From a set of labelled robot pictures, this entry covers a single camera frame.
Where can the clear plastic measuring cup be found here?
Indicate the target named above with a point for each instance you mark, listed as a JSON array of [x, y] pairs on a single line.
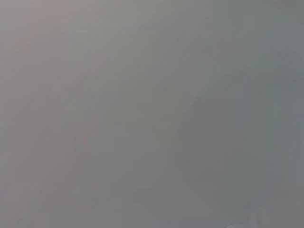
[[123, 99]]

